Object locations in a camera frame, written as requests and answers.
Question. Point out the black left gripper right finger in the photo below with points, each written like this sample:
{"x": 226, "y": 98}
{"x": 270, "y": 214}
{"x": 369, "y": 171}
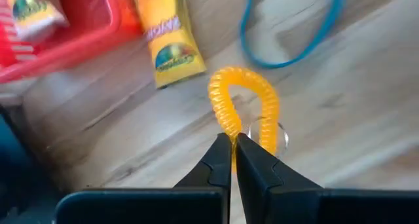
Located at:
{"x": 262, "y": 184}

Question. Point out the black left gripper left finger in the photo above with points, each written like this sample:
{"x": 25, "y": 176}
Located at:
{"x": 209, "y": 178}

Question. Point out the yellow crayon box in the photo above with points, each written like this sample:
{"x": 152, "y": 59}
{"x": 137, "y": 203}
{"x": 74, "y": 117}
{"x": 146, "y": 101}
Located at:
{"x": 32, "y": 14}
{"x": 170, "y": 47}

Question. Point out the blue rubber band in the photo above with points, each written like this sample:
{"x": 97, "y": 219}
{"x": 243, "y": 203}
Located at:
{"x": 275, "y": 66}

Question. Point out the red plastic basket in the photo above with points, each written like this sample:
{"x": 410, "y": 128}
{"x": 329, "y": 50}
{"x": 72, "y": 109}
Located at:
{"x": 91, "y": 11}

